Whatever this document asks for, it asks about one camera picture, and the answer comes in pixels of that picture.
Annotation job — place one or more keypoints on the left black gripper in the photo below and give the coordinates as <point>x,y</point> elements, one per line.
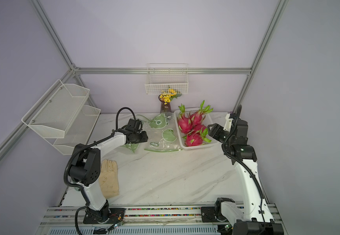
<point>144,138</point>

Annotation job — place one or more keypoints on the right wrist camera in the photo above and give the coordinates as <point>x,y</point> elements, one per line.
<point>229,121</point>

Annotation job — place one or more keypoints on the white two-tier mesh shelf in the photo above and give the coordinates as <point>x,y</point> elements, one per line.
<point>62,117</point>

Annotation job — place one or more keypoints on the yellow flower bouquet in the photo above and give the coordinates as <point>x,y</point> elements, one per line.
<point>169,95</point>

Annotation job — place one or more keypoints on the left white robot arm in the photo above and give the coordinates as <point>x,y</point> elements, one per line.
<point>83,168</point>

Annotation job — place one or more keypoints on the white wire wall basket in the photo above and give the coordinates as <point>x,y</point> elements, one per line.
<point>162,76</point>

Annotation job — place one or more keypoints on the aluminium frame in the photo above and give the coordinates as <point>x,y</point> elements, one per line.
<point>166,37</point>

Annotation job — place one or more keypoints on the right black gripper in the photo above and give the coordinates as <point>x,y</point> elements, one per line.
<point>216,132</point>

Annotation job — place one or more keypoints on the dark purple glass vase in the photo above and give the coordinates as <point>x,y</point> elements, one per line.
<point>165,106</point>

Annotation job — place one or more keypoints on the green-print zip-top bag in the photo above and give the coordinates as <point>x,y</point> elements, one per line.
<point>132,147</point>
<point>162,133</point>

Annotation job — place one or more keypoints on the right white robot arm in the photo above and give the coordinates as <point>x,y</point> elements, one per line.
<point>255,217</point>

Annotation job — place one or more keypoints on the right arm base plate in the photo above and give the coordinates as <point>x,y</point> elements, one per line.
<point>208,214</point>

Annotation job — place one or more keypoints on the white plastic basket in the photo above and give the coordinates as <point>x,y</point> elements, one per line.
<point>182,137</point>

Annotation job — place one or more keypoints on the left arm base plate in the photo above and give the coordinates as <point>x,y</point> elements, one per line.
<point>105,216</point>

